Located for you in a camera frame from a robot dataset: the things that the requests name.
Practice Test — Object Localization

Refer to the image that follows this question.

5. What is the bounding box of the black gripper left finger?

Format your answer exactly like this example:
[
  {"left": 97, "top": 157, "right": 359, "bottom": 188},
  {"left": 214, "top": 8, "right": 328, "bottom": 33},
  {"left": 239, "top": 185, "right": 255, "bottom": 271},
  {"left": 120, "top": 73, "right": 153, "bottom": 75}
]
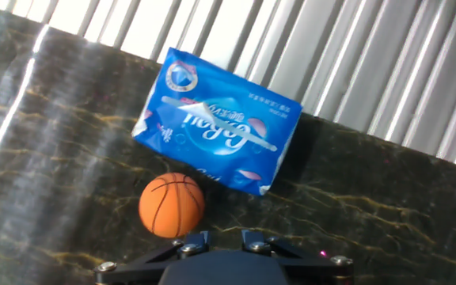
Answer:
[{"left": 94, "top": 230, "right": 212, "bottom": 285}]

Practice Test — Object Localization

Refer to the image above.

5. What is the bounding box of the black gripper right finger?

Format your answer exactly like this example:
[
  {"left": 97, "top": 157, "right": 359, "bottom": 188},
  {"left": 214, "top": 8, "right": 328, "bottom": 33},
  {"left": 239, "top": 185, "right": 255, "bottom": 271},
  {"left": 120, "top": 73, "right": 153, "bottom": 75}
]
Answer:
[{"left": 241, "top": 229, "right": 355, "bottom": 285}]

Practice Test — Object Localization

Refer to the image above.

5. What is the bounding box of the orange mini basketball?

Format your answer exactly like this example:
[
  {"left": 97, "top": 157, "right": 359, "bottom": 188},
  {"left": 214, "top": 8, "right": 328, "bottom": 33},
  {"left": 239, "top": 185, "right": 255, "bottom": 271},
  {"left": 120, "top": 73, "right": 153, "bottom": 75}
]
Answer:
[{"left": 138, "top": 172, "right": 206, "bottom": 239}]

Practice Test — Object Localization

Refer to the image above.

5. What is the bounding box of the black marble pattern mat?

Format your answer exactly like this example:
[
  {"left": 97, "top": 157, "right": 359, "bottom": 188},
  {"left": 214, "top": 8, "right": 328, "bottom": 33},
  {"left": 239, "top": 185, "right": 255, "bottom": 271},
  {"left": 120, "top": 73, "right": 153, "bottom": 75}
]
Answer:
[{"left": 0, "top": 2, "right": 456, "bottom": 285}]

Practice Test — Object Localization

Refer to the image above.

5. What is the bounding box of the blue tissue pack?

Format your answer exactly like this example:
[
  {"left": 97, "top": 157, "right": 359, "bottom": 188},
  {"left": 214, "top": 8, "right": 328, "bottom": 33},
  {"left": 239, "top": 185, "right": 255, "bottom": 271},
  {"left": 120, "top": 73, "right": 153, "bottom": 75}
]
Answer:
[{"left": 131, "top": 47, "right": 303, "bottom": 196}]

